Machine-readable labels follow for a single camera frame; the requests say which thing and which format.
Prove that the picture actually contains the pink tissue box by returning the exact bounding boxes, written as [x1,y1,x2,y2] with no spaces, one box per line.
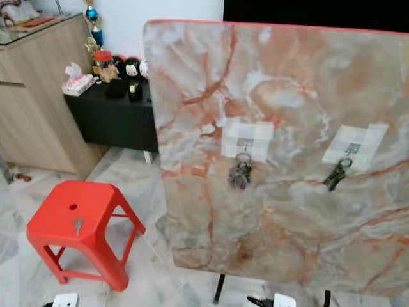
[63,62,96,97]

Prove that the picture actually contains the flat red book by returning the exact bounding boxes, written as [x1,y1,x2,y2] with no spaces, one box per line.
[24,16,58,28]

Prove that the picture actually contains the black mouse plush toy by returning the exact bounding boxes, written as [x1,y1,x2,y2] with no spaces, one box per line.
[112,55,127,78]
[124,56,143,79]

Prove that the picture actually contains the black television screen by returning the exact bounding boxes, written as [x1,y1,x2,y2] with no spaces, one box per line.
[223,0,409,35]

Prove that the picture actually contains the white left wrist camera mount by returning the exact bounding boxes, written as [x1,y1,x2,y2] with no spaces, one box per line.
[52,292,81,307]

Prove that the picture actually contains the white figurine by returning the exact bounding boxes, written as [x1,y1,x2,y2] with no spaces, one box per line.
[0,0,40,26]

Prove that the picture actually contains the black console with white legs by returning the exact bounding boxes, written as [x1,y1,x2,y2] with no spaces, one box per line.
[64,79,159,164]

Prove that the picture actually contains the white taped hook patch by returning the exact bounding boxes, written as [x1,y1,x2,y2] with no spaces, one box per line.
[220,117,275,162]
[321,122,390,173]

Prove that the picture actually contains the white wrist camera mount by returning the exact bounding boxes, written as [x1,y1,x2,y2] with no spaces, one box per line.
[52,292,81,307]
[273,294,297,307]

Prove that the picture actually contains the red plastic stool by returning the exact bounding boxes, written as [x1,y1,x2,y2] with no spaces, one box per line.
[26,180,146,293]

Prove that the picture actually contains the light wooden cabinet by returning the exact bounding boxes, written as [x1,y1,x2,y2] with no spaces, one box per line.
[0,14,108,177]

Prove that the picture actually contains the dark key bunch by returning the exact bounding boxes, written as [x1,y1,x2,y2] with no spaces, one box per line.
[323,157,355,193]

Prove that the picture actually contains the single silver key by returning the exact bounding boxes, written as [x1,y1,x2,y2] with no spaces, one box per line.
[72,217,85,237]

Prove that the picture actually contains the black wallet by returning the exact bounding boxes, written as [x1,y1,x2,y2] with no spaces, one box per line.
[105,79,130,99]

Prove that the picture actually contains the blue and gold trophy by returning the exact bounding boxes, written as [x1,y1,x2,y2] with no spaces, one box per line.
[83,0,105,49]

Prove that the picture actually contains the key bunch with large ring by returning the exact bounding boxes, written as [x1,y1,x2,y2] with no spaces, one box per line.
[228,152,254,191]

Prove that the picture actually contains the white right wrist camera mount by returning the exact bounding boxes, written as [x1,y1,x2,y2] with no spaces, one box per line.
[273,294,297,307]

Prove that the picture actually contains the marble pattern upright board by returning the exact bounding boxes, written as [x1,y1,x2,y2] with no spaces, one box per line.
[142,19,409,299]

